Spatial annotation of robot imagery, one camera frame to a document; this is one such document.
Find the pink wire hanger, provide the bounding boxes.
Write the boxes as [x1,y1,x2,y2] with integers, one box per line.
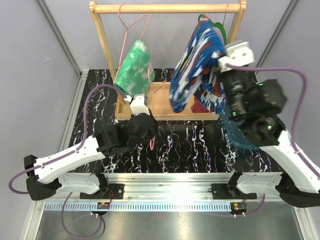
[114,3,152,83]
[147,67,165,151]

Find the blue red white trousers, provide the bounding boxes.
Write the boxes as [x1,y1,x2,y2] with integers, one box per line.
[169,14,226,115]

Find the green tie-dye trousers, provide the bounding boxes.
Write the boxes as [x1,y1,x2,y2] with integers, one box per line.
[115,39,155,97]

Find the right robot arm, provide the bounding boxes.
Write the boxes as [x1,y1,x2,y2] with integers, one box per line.
[218,56,320,208]

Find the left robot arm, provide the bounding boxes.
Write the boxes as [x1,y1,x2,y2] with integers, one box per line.
[24,113,159,201]

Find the green plastic hanger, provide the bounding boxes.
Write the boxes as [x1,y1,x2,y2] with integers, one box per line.
[197,14,227,45]

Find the wooden clothes rack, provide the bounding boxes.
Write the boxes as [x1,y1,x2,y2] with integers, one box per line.
[89,0,247,121]

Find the maroon tank top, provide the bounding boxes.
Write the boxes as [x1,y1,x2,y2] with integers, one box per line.
[190,97,210,113]

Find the teal transparent plastic basin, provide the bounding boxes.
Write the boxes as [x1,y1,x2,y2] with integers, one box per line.
[220,105,260,151]

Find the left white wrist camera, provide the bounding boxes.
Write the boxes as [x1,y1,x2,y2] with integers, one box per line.
[124,93,150,116]

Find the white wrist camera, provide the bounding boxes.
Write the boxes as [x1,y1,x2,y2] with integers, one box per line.
[124,93,150,116]
[219,40,255,67]

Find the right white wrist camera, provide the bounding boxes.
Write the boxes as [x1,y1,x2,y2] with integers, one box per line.
[219,40,255,67]

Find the aluminium mounting rail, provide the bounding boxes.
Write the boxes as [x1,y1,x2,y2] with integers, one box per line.
[37,172,284,213]

